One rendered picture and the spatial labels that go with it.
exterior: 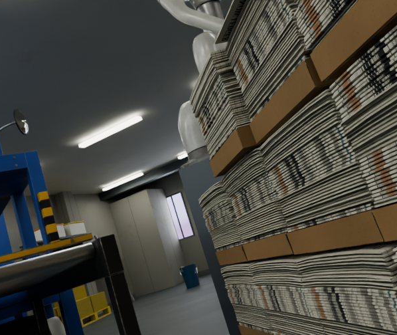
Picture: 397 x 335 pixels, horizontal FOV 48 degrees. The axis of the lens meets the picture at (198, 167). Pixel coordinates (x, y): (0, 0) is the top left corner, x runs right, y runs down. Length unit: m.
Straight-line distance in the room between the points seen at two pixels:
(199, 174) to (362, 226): 1.17
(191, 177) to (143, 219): 10.25
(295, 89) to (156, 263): 11.33
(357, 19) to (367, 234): 0.28
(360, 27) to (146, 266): 11.69
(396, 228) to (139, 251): 11.67
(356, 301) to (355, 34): 0.39
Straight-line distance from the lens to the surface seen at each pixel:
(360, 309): 0.73
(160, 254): 11.84
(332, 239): 0.74
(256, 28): 0.82
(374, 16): 0.55
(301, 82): 0.69
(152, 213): 11.86
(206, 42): 1.56
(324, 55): 0.63
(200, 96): 1.11
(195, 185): 1.77
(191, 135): 1.81
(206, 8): 2.00
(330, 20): 0.61
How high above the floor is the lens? 0.67
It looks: 10 degrees up
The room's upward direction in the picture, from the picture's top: 18 degrees counter-clockwise
